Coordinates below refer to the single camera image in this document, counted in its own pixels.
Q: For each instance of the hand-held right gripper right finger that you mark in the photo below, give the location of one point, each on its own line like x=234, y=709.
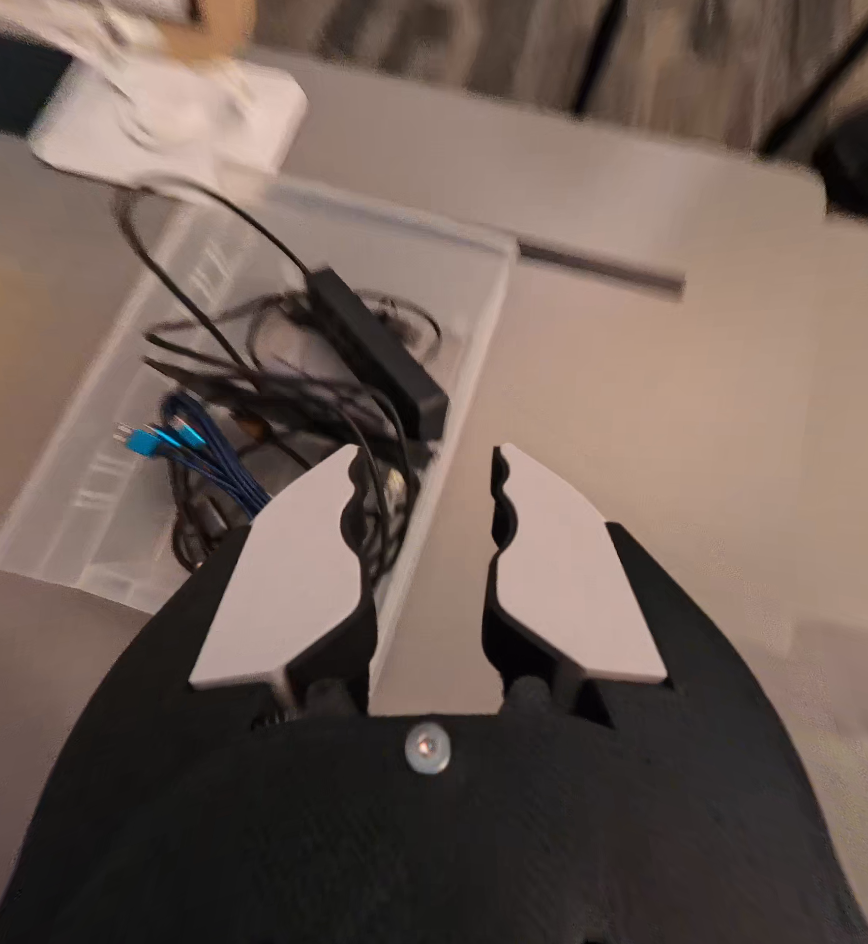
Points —
x=582, y=590

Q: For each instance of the clear plastic bin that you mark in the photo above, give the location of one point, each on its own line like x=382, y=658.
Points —
x=463, y=310

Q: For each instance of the white stand base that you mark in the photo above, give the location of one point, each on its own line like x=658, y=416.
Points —
x=183, y=111

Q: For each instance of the instruction sheet on stand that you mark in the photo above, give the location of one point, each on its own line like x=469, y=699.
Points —
x=220, y=27

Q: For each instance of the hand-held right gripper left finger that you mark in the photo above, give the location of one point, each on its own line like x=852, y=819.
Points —
x=279, y=590

